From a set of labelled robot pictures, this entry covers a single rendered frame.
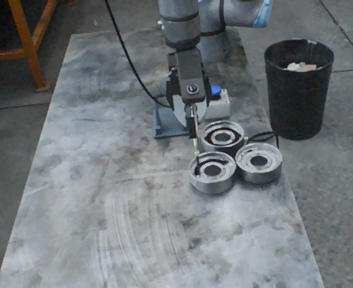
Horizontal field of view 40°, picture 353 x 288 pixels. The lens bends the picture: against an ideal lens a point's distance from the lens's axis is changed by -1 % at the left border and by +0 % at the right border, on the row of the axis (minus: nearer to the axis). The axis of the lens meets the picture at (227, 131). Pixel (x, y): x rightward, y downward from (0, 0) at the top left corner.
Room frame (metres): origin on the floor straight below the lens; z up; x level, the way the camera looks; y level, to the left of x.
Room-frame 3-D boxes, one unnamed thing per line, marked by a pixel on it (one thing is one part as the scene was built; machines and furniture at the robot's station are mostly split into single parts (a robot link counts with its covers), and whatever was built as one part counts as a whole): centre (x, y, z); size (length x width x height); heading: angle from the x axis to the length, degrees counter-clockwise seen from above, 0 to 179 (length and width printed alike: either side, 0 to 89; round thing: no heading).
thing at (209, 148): (0.93, 0.01, 0.82); 0.10 x 0.10 x 0.04
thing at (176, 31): (0.88, 0.08, 1.15); 0.08 x 0.08 x 0.05
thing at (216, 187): (0.81, 0.04, 0.82); 0.10 x 0.10 x 0.04
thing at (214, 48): (1.43, 0.04, 0.85); 0.15 x 0.15 x 0.10
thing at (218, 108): (1.09, 0.03, 0.82); 0.08 x 0.07 x 0.05; 5
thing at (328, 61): (2.07, -0.37, 0.21); 0.34 x 0.34 x 0.43
